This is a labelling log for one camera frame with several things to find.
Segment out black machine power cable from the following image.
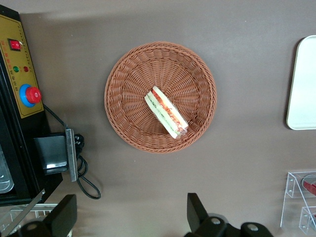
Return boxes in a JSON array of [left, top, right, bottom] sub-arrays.
[[43, 103, 102, 199]]

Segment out cream plastic tray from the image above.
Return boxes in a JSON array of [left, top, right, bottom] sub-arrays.
[[286, 35, 316, 131]]

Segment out black sealing machine yellow panel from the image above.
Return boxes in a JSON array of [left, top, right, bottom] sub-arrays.
[[0, 4, 79, 235]]

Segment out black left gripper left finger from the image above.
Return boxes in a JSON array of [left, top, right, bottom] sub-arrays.
[[19, 194, 78, 237]]

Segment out triangle sandwich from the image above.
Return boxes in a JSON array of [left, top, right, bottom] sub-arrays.
[[144, 85, 190, 139]]

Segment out red cola bottle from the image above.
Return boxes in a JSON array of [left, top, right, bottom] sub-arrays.
[[301, 174, 316, 196]]

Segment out brown round wicker basket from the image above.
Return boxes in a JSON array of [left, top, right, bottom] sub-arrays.
[[104, 41, 218, 154]]

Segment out clear acrylic bottle rack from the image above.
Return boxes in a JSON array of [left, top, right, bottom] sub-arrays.
[[280, 171, 316, 234]]

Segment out white wire rack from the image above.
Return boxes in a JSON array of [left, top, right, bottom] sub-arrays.
[[0, 202, 74, 237]]

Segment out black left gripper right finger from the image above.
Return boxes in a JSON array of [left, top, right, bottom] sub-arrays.
[[185, 192, 274, 237]]

